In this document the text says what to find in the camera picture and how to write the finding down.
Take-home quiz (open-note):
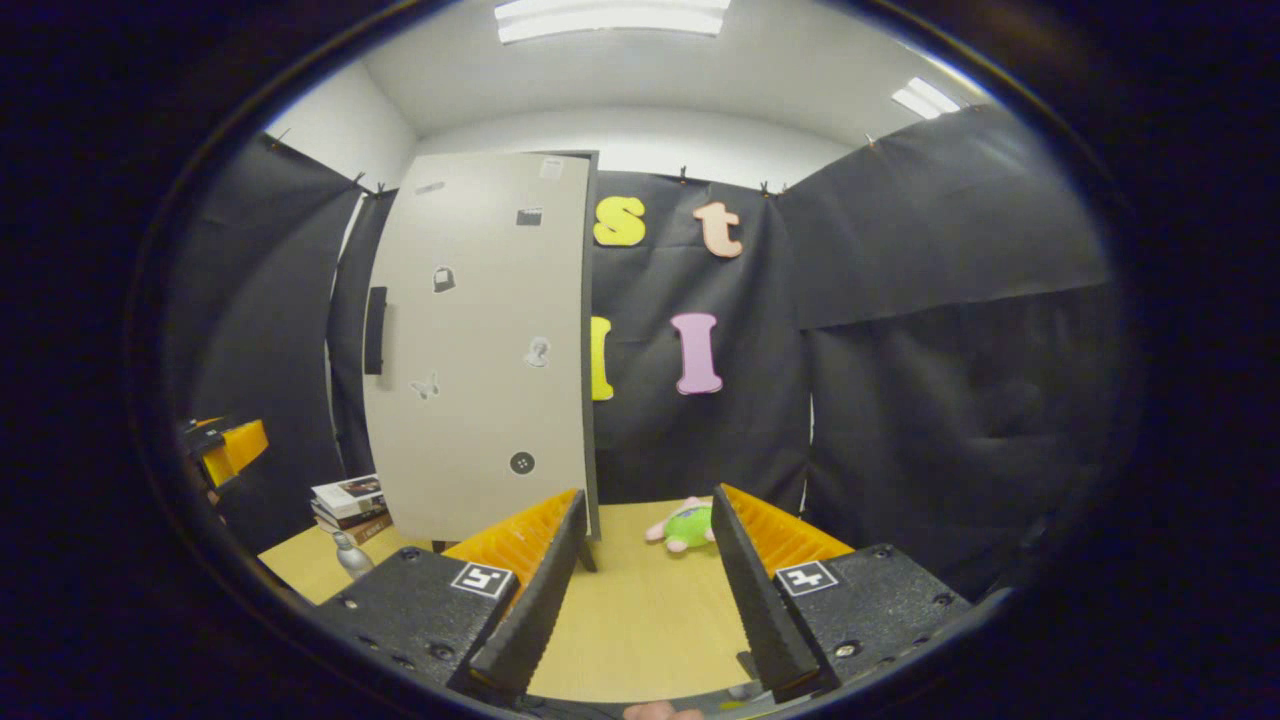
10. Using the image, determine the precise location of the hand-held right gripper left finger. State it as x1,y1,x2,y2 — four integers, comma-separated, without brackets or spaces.
318,488,589,706

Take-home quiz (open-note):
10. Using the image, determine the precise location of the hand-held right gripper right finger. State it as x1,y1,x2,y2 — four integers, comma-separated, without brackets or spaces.
710,483,973,704

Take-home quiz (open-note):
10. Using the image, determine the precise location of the silver bottle with red label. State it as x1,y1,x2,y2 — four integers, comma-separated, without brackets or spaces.
333,532,376,581

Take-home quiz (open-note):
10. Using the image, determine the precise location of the black cabinet door handle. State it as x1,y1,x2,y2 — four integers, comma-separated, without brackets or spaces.
364,286,388,376

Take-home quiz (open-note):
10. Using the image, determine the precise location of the light grey cabinet door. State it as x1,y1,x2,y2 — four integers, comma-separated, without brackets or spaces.
362,150,591,546

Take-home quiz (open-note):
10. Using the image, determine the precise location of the dark grey cabinet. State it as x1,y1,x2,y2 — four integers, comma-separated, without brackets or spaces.
362,150,601,573

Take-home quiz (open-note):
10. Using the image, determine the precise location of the green and pink plush toy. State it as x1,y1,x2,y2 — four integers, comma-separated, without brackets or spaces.
645,497,716,554

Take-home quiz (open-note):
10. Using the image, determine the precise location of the white cover book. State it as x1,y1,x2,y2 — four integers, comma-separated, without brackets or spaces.
311,475,386,519

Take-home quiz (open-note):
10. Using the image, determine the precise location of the dark cover book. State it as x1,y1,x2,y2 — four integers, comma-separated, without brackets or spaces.
313,503,389,531

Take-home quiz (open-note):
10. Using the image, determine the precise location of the brown cover book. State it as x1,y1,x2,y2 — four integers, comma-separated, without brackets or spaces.
318,512,393,546

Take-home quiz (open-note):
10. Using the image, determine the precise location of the black backdrop cloth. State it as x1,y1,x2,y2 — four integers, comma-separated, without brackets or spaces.
165,105,1131,601

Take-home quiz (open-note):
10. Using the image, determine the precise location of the small ceiling light panel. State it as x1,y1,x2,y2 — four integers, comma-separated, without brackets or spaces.
892,77,961,120

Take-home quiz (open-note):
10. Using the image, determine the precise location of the long ceiling light panel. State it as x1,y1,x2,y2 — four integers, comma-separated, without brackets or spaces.
494,0,733,45

